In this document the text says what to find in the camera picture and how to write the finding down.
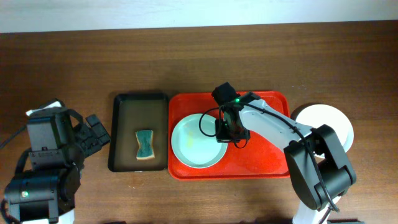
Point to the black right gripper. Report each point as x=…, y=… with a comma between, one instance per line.
x=232, y=135

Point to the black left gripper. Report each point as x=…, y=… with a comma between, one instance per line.
x=90, y=135

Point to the light green plate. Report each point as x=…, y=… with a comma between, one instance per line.
x=192, y=147

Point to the green and yellow sponge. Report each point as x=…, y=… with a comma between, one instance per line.
x=145, y=143

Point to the white plate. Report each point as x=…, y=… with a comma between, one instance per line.
x=316, y=115

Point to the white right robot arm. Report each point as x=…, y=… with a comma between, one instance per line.
x=320, y=171

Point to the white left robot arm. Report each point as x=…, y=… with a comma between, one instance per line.
x=48, y=174

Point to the red plastic tray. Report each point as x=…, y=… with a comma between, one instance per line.
x=259, y=159

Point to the black rectangular tray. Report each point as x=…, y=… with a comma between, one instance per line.
x=132, y=113

